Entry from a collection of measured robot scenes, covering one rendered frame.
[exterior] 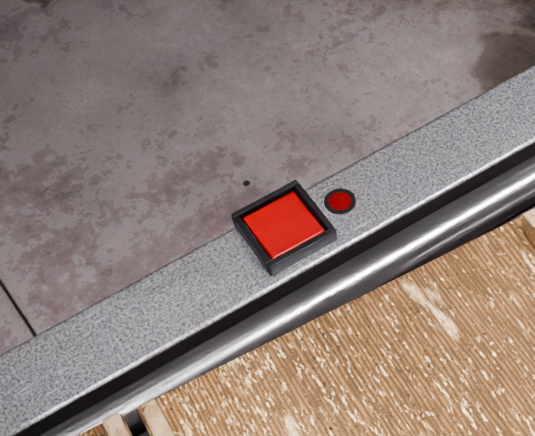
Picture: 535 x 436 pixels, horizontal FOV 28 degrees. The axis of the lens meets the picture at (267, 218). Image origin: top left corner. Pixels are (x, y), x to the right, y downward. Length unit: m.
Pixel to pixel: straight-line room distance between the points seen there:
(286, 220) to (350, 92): 1.36
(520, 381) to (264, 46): 1.66
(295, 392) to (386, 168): 0.27
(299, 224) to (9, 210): 1.36
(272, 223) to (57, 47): 1.63
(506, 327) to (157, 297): 0.33
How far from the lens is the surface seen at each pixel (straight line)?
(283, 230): 1.06
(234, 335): 1.01
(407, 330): 0.99
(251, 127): 2.36
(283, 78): 2.45
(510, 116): 1.16
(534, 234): 1.03
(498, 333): 0.99
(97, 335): 1.04
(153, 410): 0.94
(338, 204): 1.09
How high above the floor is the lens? 1.80
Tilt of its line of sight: 54 degrees down
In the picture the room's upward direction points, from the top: 10 degrees counter-clockwise
